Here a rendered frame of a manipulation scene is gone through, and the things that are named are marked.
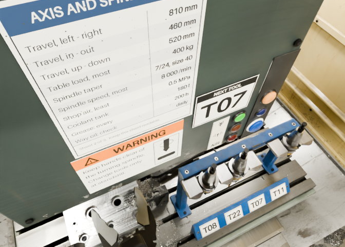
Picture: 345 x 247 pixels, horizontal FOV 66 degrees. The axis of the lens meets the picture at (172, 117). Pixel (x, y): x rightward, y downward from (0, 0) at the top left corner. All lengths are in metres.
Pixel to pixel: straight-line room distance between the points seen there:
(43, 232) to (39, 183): 0.86
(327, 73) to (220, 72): 1.04
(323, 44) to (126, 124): 1.10
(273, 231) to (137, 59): 1.22
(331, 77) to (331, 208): 0.59
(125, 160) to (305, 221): 1.17
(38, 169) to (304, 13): 0.36
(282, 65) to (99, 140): 0.27
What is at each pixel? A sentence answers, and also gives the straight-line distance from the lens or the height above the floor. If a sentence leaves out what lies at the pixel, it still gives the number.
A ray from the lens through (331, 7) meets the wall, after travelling 1.26.
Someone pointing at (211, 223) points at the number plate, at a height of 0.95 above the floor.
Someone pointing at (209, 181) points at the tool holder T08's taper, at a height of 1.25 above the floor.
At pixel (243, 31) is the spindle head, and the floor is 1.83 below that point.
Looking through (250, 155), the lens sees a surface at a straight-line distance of 0.93.
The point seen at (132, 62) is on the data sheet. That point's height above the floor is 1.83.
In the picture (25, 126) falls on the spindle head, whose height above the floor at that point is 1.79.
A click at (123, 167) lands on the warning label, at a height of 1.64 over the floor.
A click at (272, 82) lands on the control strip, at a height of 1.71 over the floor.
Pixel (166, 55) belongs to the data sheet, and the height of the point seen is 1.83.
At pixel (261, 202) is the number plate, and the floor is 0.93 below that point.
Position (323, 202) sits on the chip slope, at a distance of 1.47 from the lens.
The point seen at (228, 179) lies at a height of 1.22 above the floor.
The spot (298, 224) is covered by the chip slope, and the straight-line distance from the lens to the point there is 1.45.
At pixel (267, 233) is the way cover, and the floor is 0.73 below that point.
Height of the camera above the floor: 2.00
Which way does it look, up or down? 54 degrees down
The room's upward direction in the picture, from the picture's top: 2 degrees clockwise
